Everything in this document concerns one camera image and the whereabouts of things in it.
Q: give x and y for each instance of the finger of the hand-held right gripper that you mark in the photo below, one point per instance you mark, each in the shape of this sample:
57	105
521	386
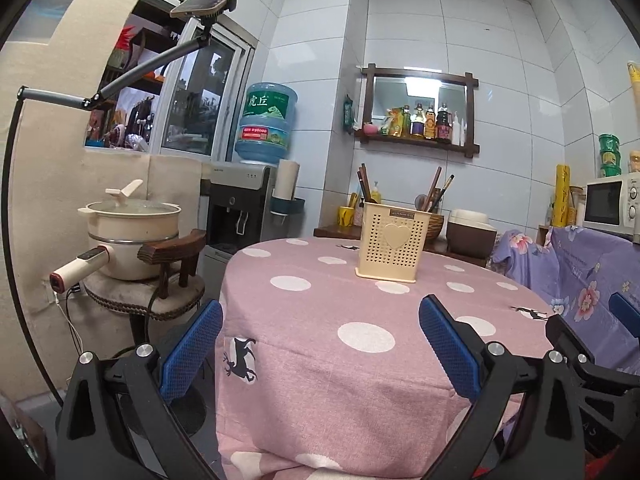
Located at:
627	312
565	332

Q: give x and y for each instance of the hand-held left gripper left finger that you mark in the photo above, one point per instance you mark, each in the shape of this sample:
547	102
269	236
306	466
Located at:
192	345

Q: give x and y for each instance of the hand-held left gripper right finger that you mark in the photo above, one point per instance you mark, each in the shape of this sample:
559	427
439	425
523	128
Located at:
447	345

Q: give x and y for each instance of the cream plastic utensil holder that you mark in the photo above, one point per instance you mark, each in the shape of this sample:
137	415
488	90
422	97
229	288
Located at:
395	255

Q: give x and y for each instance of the mauve grey spoon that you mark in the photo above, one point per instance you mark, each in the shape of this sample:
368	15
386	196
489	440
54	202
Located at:
422	202

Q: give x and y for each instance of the purple floral cloth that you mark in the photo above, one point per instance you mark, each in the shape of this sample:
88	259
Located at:
575	270

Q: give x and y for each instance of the dark wooden chair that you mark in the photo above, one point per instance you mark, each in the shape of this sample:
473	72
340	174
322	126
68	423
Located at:
170	252

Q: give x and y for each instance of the brown white rice cooker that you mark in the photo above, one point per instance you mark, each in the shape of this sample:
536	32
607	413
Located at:
470	237

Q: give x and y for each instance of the white microwave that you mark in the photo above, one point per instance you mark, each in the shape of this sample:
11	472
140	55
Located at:
602	205

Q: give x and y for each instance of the glass jar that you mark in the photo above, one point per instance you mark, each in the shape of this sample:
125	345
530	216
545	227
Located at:
576	210

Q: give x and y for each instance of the cream electric pot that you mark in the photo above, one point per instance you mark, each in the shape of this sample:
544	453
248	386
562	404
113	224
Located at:
130	240

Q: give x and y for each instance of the yellow roll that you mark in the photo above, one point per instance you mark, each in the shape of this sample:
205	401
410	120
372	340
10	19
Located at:
562	195

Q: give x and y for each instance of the grey water dispenser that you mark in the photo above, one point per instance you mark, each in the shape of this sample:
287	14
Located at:
230	210

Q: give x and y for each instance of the green instant noodle cup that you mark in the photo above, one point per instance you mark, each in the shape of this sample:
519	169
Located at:
610	156
609	141
610	170

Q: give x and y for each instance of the yellow jar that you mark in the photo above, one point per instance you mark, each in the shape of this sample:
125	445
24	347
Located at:
635	162

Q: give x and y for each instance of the dotted pump bottle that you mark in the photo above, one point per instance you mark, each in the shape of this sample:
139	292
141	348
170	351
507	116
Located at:
358	217

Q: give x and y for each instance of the dark wooden counter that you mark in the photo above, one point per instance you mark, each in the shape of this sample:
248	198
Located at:
335	232

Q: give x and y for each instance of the yellow mug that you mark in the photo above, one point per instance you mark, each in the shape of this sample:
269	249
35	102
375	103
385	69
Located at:
346	217

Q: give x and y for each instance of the yellow soap dispenser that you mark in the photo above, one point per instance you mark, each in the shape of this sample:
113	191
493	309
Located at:
376	194

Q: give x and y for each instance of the navy blue cup holder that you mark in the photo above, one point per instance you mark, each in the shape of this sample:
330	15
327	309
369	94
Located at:
290	206

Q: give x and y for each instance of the white paper cup tube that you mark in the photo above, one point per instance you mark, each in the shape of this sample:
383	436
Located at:
287	177

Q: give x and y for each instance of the wooden framed mirror shelf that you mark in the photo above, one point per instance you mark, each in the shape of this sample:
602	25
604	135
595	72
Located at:
415	140

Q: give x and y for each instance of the small white squeeze bottle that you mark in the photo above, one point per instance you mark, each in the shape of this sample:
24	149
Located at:
462	132

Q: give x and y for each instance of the dark soy sauce bottle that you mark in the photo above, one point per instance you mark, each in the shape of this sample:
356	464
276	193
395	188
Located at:
443	125

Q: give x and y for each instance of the orange label brown bottle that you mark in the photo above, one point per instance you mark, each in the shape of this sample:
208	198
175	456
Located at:
430	125

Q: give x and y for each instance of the purple label oil bottle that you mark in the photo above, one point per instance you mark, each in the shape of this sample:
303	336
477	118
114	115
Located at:
418	122

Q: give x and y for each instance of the yellow oil bottle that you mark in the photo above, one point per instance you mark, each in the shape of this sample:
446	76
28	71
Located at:
406	122

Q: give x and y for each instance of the yellow green snack packet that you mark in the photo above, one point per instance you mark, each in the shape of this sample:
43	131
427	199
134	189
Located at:
395	122

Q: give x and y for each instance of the cluttered display shelf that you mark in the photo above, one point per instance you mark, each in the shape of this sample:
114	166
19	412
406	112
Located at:
130	125

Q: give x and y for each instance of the pink bowl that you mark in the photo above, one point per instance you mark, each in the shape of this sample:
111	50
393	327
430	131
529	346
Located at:
370	128

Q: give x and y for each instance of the blue water bottle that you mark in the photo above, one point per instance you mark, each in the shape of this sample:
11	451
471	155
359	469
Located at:
265	125

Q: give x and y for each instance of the white framed window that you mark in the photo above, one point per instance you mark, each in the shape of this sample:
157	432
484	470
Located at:
200	100

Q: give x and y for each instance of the smartphone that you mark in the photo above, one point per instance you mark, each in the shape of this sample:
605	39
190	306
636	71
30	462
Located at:
207	0

